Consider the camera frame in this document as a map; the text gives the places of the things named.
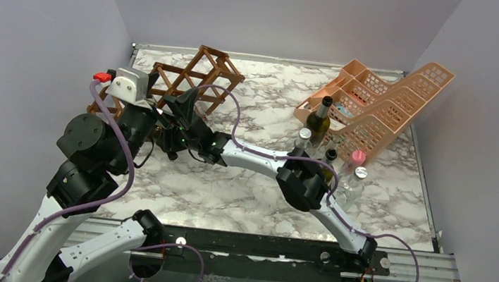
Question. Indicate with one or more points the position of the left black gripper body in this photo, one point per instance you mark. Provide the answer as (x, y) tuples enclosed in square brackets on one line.
[(136, 127)]

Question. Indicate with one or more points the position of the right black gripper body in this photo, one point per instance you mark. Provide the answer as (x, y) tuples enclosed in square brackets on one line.
[(177, 143)]

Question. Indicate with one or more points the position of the green wine bottle cream label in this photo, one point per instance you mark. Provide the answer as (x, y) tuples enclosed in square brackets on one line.
[(156, 133)]

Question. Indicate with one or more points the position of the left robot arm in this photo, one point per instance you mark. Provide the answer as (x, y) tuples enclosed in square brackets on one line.
[(96, 150)]

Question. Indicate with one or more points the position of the brown wooden wine rack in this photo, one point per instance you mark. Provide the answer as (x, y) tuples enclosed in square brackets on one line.
[(208, 66)]

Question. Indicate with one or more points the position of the clear bottle silver cap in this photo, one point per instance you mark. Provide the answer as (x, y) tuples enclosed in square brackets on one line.
[(299, 144)]

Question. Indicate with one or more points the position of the olive wine bottle in basket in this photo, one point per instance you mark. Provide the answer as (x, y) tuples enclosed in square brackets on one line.
[(318, 122)]

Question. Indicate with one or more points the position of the dark green wine bottle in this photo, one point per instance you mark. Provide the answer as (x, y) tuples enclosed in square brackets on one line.
[(328, 158)]

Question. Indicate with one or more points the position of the clear bottle pink cap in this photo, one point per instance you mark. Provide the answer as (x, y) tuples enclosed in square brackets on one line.
[(356, 159)]

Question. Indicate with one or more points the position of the clear bottle with label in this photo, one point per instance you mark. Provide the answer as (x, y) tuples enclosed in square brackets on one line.
[(351, 187)]

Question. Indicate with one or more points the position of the peach plastic tiered basket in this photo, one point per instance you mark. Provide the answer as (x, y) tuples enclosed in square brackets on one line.
[(368, 113)]

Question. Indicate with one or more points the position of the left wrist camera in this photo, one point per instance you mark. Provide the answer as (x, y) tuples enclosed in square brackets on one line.
[(129, 85)]

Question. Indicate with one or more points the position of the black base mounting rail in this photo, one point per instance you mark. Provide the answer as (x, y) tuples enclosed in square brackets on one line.
[(261, 257)]

